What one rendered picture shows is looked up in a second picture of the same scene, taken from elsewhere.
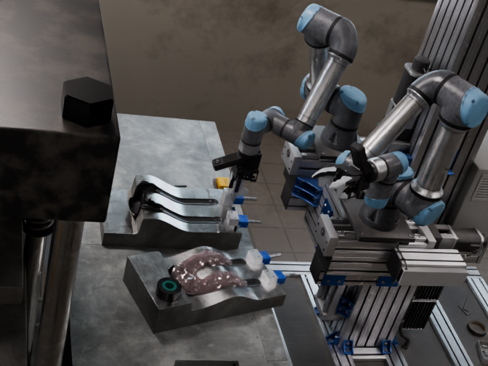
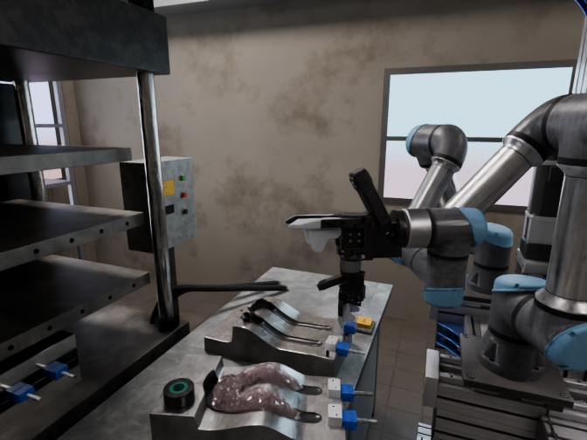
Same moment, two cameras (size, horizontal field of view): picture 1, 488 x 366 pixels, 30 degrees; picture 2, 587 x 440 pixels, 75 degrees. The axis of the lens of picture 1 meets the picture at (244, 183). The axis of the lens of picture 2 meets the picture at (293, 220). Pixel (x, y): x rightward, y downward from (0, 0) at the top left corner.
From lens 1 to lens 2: 228 cm
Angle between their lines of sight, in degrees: 43
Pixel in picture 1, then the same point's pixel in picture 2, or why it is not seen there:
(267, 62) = not seen: hidden behind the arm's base
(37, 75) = not seen: outside the picture
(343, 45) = (444, 145)
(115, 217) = (226, 327)
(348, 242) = (455, 388)
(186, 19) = not seen: hidden behind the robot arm
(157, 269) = (198, 372)
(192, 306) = (203, 424)
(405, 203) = (529, 326)
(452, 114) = (576, 140)
